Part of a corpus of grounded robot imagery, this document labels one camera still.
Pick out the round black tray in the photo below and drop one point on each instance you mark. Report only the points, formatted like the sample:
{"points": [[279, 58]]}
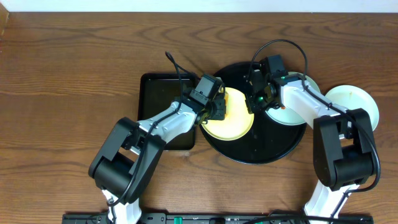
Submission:
{"points": [[267, 140]]}

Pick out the yellow plate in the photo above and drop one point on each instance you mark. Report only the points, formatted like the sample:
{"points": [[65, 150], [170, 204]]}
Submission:
{"points": [[237, 121]]}

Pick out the light blue plate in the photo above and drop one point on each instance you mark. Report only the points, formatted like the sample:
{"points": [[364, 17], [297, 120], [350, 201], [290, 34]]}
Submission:
{"points": [[353, 97]]}

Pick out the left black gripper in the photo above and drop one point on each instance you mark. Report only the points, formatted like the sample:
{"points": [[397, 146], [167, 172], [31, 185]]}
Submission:
{"points": [[218, 109]]}

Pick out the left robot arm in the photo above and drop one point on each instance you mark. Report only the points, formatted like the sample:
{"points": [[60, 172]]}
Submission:
{"points": [[127, 159]]}

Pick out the green yellow sponge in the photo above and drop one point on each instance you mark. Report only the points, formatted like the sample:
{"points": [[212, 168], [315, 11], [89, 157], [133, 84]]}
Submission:
{"points": [[226, 96]]}

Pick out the black rectangular water tray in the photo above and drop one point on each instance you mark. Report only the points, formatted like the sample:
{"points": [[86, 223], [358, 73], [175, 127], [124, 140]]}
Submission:
{"points": [[157, 91]]}

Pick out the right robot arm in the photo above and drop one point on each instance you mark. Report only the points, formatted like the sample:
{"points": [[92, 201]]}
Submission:
{"points": [[344, 152]]}

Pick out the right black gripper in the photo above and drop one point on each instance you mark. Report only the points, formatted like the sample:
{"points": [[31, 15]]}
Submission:
{"points": [[252, 98]]}

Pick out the pale green plate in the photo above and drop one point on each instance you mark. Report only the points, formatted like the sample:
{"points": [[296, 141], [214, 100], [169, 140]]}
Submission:
{"points": [[289, 115]]}

